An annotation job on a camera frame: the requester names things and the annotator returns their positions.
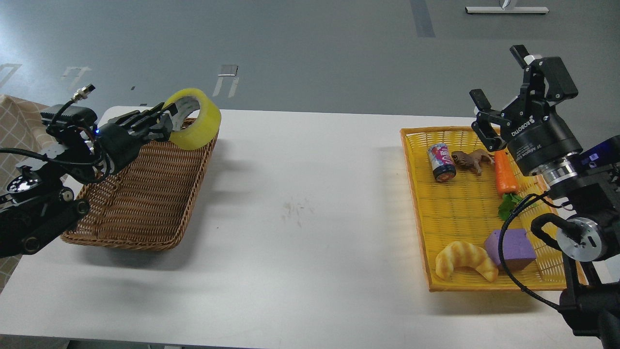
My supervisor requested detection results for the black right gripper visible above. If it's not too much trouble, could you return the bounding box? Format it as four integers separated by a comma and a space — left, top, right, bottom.
469, 46, 583, 176

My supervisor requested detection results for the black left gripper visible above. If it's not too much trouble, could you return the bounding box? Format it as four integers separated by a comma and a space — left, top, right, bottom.
97, 102, 173, 175

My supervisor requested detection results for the yellow tape roll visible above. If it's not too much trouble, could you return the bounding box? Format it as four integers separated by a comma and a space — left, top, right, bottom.
164, 88, 221, 150

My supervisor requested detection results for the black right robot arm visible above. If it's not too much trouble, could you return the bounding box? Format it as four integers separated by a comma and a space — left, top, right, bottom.
469, 46, 620, 349

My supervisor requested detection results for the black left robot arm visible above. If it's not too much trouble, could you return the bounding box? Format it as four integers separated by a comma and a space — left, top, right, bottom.
0, 101, 178, 258

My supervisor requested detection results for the brown toy frog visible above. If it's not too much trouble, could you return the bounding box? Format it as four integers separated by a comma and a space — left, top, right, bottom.
451, 149, 496, 176

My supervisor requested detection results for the orange toy carrot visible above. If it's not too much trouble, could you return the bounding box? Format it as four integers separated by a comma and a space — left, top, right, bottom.
494, 150, 524, 221

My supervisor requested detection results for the brown wicker basket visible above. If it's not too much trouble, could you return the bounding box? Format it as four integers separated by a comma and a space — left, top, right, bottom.
61, 138, 217, 251

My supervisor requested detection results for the small drink can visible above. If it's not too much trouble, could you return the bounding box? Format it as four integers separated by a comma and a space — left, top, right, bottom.
427, 142, 457, 183

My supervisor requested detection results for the white floor stand base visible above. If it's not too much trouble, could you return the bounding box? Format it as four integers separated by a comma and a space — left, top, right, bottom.
465, 0, 549, 15

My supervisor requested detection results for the yellow plastic basket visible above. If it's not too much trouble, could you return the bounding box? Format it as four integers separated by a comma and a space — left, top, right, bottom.
400, 127, 566, 292

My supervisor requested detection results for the beige checkered cloth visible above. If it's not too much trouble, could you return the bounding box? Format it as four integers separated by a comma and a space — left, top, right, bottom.
0, 95, 56, 292

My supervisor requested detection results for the purple foam cube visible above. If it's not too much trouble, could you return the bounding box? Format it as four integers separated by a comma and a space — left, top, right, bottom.
483, 228, 536, 271

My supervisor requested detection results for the toy croissant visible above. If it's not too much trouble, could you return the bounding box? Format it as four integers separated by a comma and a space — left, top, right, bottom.
435, 240, 498, 283

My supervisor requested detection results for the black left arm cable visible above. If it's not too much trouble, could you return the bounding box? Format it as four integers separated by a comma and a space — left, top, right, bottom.
0, 85, 109, 185

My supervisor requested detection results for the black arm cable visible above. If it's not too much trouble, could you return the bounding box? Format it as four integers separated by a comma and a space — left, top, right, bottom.
0, 85, 109, 185
499, 191, 567, 311

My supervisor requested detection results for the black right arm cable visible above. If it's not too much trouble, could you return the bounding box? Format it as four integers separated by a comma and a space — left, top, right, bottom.
499, 191, 567, 311

